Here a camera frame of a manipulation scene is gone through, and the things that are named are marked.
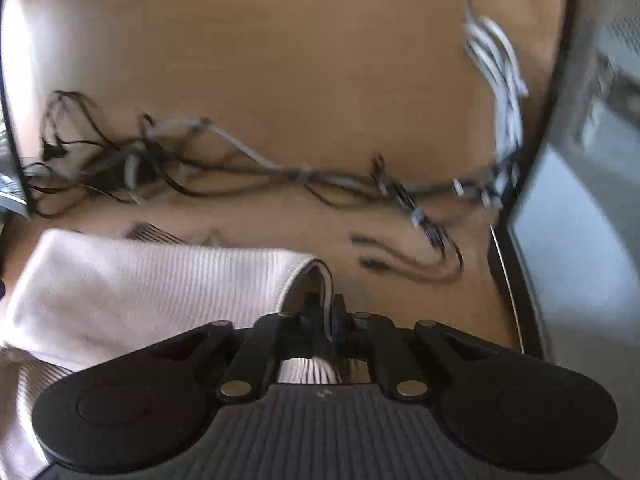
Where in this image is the white coiled cable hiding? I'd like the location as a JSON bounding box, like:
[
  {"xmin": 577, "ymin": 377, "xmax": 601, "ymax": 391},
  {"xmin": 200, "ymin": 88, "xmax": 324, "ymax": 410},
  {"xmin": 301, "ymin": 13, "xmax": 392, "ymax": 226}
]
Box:
[{"xmin": 449, "ymin": 0, "xmax": 531, "ymax": 162}]

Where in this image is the black cable bundle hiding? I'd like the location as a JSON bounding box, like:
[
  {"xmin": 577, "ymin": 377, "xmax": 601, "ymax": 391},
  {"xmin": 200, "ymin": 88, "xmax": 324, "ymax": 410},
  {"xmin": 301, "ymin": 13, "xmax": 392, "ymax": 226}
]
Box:
[{"xmin": 22, "ymin": 90, "xmax": 524, "ymax": 283}]

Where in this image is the curved monitor on left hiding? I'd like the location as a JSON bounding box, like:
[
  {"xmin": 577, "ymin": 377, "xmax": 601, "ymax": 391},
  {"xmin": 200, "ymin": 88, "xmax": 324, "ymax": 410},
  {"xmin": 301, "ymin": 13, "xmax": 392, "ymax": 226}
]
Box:
[{"xmin": 1, "ymin": 67, "xmax": 32, "ymax": 218}]

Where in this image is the striped white black garment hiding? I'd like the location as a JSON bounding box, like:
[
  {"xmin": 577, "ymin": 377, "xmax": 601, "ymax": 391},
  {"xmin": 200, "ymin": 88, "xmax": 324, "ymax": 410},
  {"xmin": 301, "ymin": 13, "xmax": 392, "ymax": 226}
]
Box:
[{"xmin": 1, "ymin": 224, "xmax": 335, "ymax": 479}]

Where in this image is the grey looped cable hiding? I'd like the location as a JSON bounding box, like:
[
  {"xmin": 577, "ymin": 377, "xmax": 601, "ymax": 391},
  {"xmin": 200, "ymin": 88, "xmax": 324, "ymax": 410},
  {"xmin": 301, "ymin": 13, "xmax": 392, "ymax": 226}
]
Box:
[{"xmin": 121, "ymin": 115, "xmax": 321, "ymax": 196}]

